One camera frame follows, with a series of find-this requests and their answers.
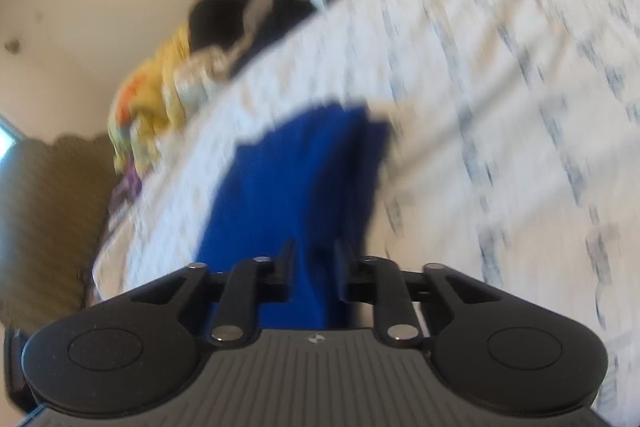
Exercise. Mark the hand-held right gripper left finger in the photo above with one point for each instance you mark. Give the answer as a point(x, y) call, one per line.
point(286, 272)

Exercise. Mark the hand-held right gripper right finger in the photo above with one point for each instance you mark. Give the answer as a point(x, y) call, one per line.
point(345, 272)

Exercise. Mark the blue knit garment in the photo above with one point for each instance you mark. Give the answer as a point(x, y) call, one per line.
point(300, 187)

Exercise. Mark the purple cloth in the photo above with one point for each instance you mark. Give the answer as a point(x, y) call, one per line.
point(125, 184)

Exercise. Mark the cream satin cloth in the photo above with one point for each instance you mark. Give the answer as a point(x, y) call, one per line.
point(200, 77)

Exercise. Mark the yellow floral cloth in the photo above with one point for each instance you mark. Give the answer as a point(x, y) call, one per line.
point(147, 107)

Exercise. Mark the white script printed bed sheet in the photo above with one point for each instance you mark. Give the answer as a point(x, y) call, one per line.
point(500, 107)

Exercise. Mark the brown woven chair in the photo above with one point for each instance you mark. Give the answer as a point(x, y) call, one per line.
point(50, 232)

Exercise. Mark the dark grey garment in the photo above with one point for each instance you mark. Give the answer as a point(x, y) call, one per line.
point(272, 22)

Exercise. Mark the black hat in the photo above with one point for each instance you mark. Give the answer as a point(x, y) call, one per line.
point(215, 22)

